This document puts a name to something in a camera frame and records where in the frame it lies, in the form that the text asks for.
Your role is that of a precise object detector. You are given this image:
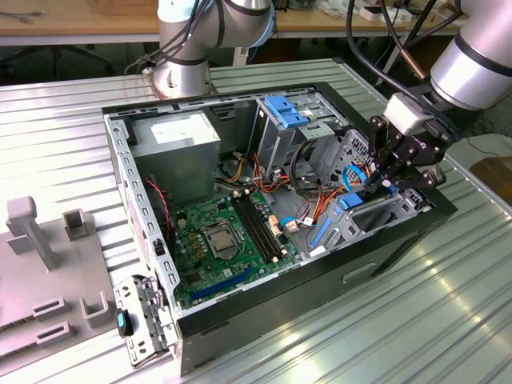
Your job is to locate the blue data wire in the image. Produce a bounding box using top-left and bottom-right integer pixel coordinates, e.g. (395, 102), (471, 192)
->
(342, 162), (397, 195)

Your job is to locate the yellow black wire bundle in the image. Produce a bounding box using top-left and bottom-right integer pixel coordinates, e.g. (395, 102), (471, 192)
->
(218, 151), (246, 185)

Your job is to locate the blue black retainer latch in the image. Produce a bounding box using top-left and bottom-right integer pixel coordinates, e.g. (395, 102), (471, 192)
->
(115, 307), (135, 336)

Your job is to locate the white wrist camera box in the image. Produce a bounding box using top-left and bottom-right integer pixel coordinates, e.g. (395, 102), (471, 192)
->
(382, 94), (431, 136)

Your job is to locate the CPU socket with silver CPU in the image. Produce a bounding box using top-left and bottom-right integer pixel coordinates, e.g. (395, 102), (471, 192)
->
(202, 224), (246, 262)

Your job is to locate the black slanted pole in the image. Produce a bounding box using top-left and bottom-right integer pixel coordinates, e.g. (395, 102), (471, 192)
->
(406, 0), (438, 47)

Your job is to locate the black cable with brown sleeve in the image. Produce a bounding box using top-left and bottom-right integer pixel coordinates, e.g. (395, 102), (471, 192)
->
(344, 0), (431, 103)

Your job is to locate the silver slot bracket retainer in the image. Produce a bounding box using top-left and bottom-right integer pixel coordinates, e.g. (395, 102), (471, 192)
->
(113, 274), (179, 369)

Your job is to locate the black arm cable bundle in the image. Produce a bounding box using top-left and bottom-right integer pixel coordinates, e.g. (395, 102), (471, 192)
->
(122, 0), (210, 76)

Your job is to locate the short light blue wire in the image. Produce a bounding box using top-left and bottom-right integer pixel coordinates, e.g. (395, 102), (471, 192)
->
(278, 215), (300, 234)

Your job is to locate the brown cardboard box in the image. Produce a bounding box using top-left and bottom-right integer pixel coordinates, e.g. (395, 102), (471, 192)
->
(470, 156), (512, 201)

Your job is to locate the red black fan wire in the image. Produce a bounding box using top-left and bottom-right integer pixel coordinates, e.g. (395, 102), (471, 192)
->
(145, 178), (174, 241)

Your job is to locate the orange red wire bundle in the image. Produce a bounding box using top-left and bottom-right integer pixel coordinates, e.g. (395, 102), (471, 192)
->
(250, 154), (291, 196)

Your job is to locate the blue expansion slot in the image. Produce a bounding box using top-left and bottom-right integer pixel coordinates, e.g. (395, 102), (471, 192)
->
(188, 266), (255, 303)

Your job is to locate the green motherboard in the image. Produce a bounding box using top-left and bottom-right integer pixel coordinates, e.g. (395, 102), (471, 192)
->
(171, 187), (304, 306)

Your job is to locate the grey parts rack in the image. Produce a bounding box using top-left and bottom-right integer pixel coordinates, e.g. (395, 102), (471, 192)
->
(0, 195), (121, 360)

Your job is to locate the grey power supply unit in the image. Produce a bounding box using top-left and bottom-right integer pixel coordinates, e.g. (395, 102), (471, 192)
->
(128, 111), (222, 209)

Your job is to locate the long wooden desk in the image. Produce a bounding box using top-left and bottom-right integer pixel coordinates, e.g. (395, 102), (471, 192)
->
(0, 0), (512, 47)

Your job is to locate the orange power wire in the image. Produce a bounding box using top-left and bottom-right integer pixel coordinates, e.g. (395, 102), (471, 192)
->
(314, 159), (371, 227)

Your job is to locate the black open PC case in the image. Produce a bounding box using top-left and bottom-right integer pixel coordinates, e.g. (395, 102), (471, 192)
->
(101, 81), (459, 378)

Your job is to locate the blue plastic drive latch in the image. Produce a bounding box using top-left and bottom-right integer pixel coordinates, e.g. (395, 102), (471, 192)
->
(264, 94), (307, 130)

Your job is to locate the grey optical drive cage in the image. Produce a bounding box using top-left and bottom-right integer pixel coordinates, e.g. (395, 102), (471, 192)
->
(250, 92), (351, 174)

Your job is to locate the black cable loop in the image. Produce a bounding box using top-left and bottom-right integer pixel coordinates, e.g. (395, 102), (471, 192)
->
(288, 139), (323, 193)

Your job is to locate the white box with black top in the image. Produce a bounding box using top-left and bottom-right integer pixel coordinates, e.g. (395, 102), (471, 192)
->
(358, 5), (386, 22)

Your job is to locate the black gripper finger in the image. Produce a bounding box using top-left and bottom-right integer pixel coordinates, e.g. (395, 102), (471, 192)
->
(382, 146), (448, 194)
(363, 114), (404, 194)

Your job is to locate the grey metal disk bay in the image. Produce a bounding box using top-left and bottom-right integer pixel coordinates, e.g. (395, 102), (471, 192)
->
(307, 186), (435, 257)

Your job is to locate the hard disk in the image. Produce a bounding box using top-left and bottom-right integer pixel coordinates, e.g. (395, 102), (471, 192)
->
(310, 182), (400, 250)

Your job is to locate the black RAM slot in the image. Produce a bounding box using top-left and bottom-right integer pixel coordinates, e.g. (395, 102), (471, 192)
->
(246, 190), (286, 254)
(236, 194), (278, 261)
(242, 191), (282, 258)
(230, 194), (275, 264)

